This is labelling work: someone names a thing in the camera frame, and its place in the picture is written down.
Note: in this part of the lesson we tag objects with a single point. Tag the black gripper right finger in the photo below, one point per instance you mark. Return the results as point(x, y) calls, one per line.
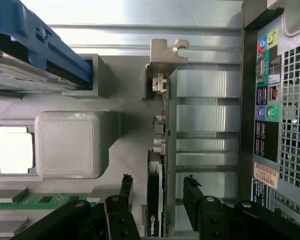
point(212, 220)

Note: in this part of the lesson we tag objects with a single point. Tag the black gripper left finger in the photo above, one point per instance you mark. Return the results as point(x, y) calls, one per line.
point(120, 220)

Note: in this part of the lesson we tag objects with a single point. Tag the beige barcode label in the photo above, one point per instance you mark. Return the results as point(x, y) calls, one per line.
point(265, 175)

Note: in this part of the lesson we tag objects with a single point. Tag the green RAM stick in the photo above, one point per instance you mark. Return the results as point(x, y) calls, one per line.
point(40, 200)

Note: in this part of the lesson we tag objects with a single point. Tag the grey printed parts rack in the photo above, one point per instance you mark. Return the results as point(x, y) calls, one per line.
point(65, 145)

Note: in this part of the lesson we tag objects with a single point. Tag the silver CPU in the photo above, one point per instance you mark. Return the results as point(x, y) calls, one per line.
point(12, 150)

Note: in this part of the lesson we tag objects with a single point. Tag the open black PC case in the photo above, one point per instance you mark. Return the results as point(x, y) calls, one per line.
point(295, 100)

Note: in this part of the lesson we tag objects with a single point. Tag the hard disk in blue caddy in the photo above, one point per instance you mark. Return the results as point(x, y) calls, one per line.
point(52, 50)

